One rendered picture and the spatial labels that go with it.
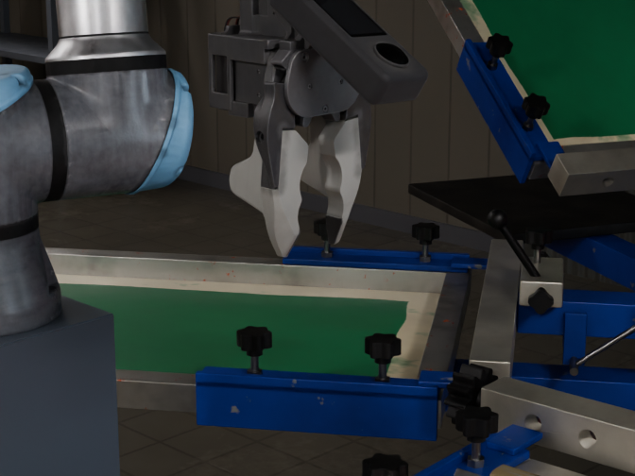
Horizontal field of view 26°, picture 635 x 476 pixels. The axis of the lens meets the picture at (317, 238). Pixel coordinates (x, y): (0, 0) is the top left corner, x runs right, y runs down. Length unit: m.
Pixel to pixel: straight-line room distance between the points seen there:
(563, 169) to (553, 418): 0.76
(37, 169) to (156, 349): 0.73
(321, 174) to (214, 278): 1.28
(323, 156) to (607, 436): 0.64
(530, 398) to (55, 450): 0.54
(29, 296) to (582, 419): 0.61
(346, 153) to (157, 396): 0.83
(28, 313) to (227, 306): 0.88
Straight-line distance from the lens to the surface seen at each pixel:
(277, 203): 0.93
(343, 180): 0.97
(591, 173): 2.24
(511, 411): 1.57
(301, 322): 2.06
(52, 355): 1.30
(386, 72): 0.87
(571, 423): 1.53
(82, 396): 1.34
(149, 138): 1.31
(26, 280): 1.29
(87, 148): 1.29
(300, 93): 0.92
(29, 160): 1.27
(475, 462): 1.47
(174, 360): 1.92
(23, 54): 7.16
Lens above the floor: 1.61
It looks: 15 degrees down
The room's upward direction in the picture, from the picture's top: straight up
